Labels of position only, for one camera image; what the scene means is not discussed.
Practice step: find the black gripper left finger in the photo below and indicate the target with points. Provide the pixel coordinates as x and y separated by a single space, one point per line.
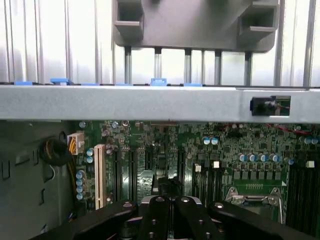
112 217

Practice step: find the black expansion slot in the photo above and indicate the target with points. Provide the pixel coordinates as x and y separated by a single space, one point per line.
116 172
132 172
181 172

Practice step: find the green motherboard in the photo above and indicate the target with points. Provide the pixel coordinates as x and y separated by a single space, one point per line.
250 150

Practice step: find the RAM slot white latches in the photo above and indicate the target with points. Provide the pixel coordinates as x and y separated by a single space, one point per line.
198 185
216 182
310 190

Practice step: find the CPU socket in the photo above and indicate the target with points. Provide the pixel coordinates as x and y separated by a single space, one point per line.
252 200

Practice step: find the white power connector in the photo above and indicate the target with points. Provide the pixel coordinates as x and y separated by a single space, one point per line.
75 143

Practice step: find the white expansion slot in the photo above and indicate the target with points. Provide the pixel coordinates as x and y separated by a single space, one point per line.
100 175

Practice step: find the RAM slot black latches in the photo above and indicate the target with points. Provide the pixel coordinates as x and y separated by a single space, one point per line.
225 182
207 182
300 190

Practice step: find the open black PC case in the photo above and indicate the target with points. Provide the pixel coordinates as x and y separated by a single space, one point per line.
125 105

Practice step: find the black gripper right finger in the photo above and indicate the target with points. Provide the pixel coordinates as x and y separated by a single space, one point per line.
225 220

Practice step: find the grey parts rack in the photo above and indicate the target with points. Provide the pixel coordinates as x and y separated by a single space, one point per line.
190 25

